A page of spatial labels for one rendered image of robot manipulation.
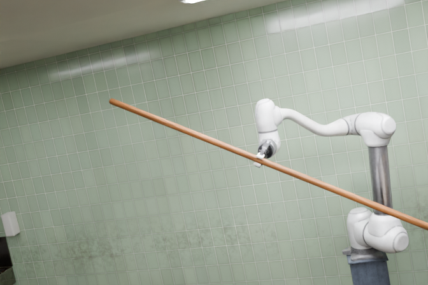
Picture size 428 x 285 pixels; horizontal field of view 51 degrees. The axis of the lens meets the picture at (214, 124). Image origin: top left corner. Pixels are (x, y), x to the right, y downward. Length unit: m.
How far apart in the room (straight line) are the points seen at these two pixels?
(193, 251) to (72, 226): 1.07
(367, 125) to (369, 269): 0.85
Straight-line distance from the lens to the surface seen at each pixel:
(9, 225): 4.38
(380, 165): 2.56
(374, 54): 3.21
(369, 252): 2.84
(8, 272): 4.60
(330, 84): 3.21
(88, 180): 3.90
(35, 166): 4.15
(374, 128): 2.49
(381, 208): 2.10
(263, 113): 2.32
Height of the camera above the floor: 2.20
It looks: 6 degrees down
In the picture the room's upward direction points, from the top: 11 degrees counter-clockwise
